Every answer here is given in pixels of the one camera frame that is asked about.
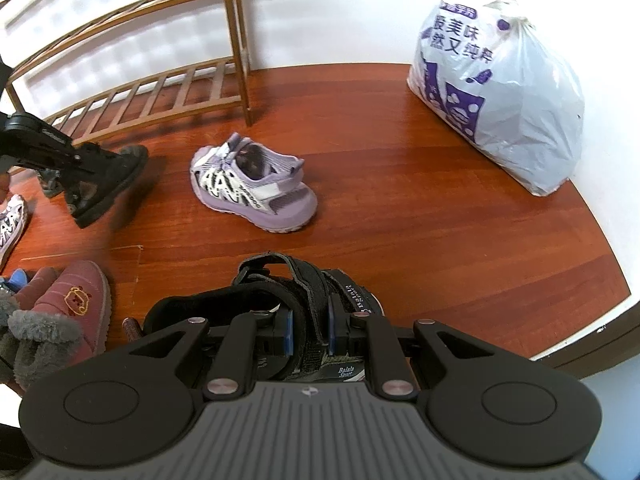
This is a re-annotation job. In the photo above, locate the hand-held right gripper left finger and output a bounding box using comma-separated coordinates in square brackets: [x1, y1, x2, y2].
[127, 309, 294, 397]

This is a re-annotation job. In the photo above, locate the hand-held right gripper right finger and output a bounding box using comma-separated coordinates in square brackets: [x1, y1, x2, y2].
[328, 294, 482, 397]

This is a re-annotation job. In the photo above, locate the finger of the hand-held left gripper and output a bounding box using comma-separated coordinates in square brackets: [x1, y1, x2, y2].
[60, 150, 98, 178]

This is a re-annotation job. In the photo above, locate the black strap sandal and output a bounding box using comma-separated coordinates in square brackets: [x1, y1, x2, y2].
[122, 253, 386, 381]

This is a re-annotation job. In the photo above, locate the purple sneaker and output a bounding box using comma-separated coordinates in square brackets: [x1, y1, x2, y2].
[0, 194, 28, 271]
[190, 132, 318, 233]

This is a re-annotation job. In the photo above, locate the pink furry slipper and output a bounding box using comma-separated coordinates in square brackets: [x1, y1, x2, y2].
[7, 260, 112, 391]
[0, 266, 58, 383]

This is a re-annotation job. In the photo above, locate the blue slipper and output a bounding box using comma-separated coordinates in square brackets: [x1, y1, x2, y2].
[0, 269, 27, 295]

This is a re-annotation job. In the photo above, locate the wooden shoe rack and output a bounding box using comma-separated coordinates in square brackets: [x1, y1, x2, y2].
[0, 0, 254, 176]

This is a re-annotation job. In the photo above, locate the white printed plastic bag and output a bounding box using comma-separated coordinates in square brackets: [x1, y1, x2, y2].
[406, 0, 586, 197]

